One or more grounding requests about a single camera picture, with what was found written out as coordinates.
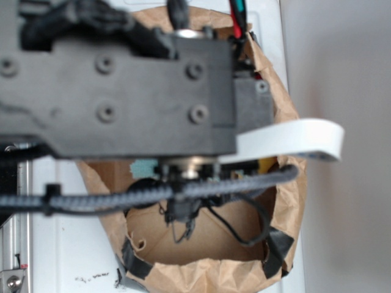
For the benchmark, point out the yellow object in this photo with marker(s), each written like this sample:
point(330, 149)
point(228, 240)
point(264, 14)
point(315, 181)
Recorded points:
point(266, 165)

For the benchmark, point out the aluminium frame rail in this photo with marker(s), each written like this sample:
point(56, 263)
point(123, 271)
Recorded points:
point(16, 239)

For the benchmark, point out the black foam microphone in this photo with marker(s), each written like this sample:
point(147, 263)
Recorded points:
point(146, 190)

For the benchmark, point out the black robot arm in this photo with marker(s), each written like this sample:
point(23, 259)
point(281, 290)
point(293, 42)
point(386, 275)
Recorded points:
point(86, 80)

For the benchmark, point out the light blue cloth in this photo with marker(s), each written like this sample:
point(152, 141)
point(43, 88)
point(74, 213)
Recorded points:
point(143, 168)

